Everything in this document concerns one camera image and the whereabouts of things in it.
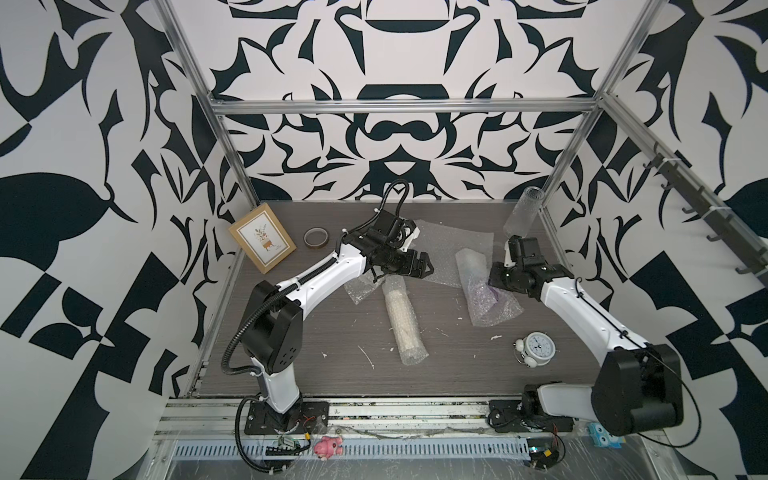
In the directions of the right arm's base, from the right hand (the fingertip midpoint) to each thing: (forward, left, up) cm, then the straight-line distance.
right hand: (493, 271), depth 88 cm
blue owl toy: (-40, -18, -9) cm, 45 cm away
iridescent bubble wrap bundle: (-9, +3, -3) cm, 10 cm away
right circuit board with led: (-42, -5, -12) cm, 44 cm away
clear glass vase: (+22, -15, -1) cm, 27 cm away
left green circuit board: (-41, +54, -8) cm, 68 cm away
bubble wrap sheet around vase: (+18, +11, -11) cm, 24 cm away
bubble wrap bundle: (0, +40, -9) cm, 41 cm away
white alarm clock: (-20, -9, -7) cm, 23 cm away
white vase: (-19, +25, -5) cm, 32 cm away
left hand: (-1, +22, +6) cm, 23 cm away
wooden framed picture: (+14, +71, -1) cm, 72 cm away
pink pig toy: (-41, +45, -8) cm, 61 cm away
